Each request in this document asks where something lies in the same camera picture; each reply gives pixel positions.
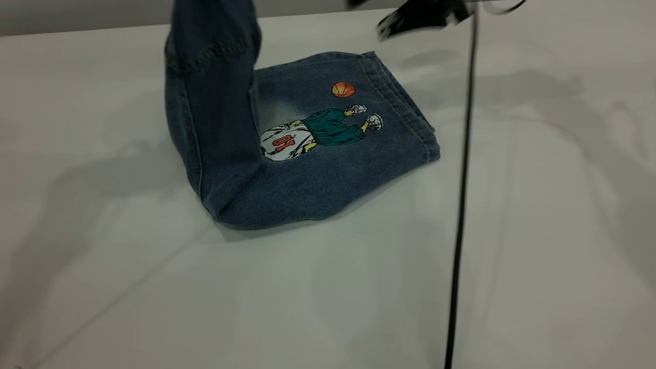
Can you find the blue denim pants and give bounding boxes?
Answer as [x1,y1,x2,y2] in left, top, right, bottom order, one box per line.
[164,0,441,230]

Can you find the black braided cable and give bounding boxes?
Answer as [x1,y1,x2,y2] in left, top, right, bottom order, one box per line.
[443,0,527,369]

